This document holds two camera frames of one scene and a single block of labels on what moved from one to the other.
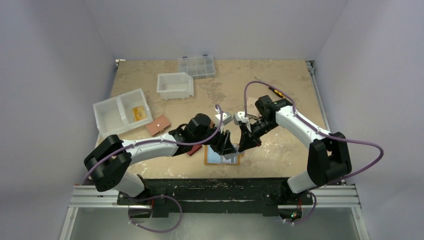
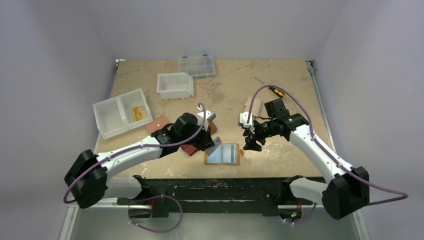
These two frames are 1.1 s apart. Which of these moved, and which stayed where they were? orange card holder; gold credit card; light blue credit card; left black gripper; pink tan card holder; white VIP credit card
Moved: white VIP credit card; left black gripper
Stayed: light blue credit card; gold credit card; pink tan card holder; orange card holder
